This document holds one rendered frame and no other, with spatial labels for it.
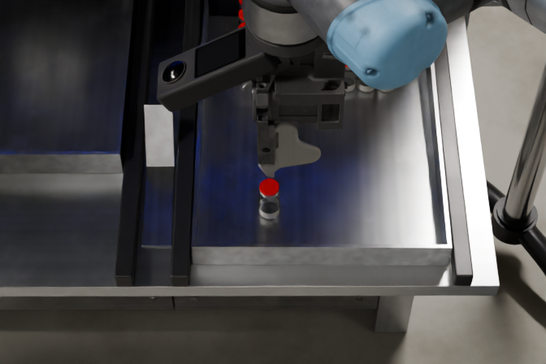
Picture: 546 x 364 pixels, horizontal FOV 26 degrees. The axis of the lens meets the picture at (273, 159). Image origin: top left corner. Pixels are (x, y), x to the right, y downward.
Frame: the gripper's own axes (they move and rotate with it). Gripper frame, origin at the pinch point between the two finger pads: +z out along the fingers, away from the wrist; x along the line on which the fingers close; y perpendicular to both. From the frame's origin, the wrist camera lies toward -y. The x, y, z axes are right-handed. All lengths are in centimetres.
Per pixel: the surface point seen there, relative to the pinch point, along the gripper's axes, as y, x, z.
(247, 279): -1.7, -8.1, 10.4
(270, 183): 0.7, 0.4, 5.6
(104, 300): -28, 31, 86
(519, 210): 44, 46, 80
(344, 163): 8.6, 6.1, 10.2
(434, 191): 18.1, 2.5, 10.2
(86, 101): -20.0, 14.8, 10.2
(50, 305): -38, 31, 88
